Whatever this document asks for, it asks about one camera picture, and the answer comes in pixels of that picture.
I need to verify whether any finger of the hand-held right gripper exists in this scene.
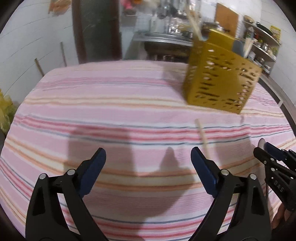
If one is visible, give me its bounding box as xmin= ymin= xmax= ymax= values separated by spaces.
xmin=265 ymin=142 xmax=296 ymax=171
xmin=253 ymin=147 xmax=289 ymax=179

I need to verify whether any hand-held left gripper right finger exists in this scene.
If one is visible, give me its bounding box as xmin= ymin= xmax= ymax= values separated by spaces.
xmin=191 ymin=146 xmax=271 ymax=241

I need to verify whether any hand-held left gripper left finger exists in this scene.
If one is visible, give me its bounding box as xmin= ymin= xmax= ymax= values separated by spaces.
xmin=25 ymin=148 xmax=109 ymax=241

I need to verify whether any single wooden chopstick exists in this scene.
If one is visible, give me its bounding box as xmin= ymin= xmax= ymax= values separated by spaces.
xmin=195 ymin=118 xmax=212 ymax=160

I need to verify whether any yellow perforated utensil holder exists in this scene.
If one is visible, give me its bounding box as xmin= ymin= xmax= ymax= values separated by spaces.
xmin=183 ymin=29 xmax=263 ymax=114

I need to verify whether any light blue spoon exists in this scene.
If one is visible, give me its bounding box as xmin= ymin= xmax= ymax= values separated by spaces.
xmin=232 ymin=40 xmax=244 ymax=57

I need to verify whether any row of hanging kitchen utensils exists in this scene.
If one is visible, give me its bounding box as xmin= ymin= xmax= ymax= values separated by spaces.
xmin=157 ymin=0 xmax=201 ymax=19

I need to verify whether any person's right hand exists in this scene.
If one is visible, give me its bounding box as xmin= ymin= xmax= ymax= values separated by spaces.
xmin=271 ymin=204 xmax=290 ymax=230

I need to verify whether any pink striped tablecloth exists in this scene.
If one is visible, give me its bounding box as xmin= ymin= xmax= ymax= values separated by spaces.
xmin=0 ymin=60 xmax=296 ymax=241

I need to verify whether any yellow plastic bag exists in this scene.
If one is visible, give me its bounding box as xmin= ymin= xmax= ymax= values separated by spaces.
xmin=0 ymin=89 xmax=18 ymax=132

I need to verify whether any wooden stick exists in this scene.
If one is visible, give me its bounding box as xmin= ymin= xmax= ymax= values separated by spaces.
xmin=35 ymin=58 xmax=45 ymax=77
xmin=60 ymin=42 xmax=67 ymax=66

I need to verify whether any white corner shelf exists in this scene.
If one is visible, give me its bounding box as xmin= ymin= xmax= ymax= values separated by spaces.
xmin=242 ymin=20 xmax=281 ymax=63

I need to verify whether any row of condiment bottles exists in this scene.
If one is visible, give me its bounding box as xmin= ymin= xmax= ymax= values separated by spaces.
xmin=245 ymin=28 xmax=280 ymax=56

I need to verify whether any black pan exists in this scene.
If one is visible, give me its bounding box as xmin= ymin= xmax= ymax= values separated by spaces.
xmin=255 ymin=22 xmax=272 ymax=33

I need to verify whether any wooden cutting board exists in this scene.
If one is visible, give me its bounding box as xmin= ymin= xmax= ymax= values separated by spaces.
xmin=214 ymin=3 xmax=239 ymax=37

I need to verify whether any steel sink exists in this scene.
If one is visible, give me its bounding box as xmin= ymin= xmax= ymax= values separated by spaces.
xmin=139 ymin=32 xmax=193 ymax=43

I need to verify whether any brown door with frosted glass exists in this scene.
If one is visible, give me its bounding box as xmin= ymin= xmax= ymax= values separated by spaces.
xmin=72 ymin=0 xmax=123 ymax=64

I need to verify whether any orange plastic bag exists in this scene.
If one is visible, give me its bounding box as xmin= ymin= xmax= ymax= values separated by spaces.
xmin=48 ymin=0 xmax=71 ymax=15

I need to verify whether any yellow wall poster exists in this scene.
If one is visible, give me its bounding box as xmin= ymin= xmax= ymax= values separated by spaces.
xmin=269 ymin=25 xmax=281 ymax=40

